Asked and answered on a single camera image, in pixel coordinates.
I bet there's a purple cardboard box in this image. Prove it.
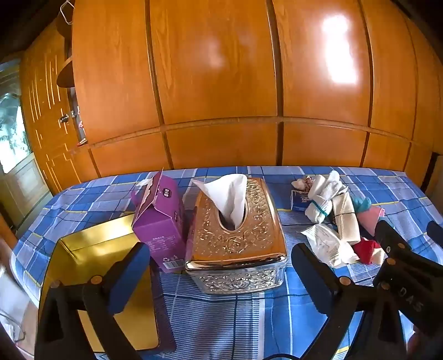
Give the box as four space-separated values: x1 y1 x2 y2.
131 169 187 274

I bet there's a red and white cloth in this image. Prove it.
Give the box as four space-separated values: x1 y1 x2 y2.
352 238 385 265

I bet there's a pink towel roll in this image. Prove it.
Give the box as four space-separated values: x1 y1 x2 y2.
356 207 385 239

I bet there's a blue tissue packet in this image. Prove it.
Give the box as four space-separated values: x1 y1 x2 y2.
290 189 314 212

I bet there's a blue plaid bed sheet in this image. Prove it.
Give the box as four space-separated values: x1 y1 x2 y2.
10 165 443 360

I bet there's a white textured towel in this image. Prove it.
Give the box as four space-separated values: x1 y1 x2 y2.
305 170 348 224

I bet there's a gold embossed tissue box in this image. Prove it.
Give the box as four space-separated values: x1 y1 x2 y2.
184 178 288 295

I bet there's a floral cloth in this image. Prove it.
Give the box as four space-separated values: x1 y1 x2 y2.
292 176 314 192

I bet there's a white wipes packet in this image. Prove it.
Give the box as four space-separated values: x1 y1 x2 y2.
300 223 360 269

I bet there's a wooden door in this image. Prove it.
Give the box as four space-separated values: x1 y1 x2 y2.
19 21 84 194

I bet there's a beige folded cloth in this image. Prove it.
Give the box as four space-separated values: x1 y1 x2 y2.
332 192 362 246

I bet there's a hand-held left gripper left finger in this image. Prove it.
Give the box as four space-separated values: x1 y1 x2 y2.
35 241 151 360

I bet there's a window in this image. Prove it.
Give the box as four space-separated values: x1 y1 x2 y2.
0 59 33 174

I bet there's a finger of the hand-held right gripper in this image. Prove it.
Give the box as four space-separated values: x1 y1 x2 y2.
375 220 403 257
426 221 443 243

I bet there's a white tissue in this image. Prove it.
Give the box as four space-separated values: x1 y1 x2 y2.
192 174 248 230

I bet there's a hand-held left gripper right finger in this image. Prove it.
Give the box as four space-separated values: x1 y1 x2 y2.
291 243 416 360

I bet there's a wooden wardrobe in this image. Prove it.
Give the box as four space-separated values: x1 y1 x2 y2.
57 0 443 186

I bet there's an open gold lined box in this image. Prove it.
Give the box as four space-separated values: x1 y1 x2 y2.
40 214 175 354

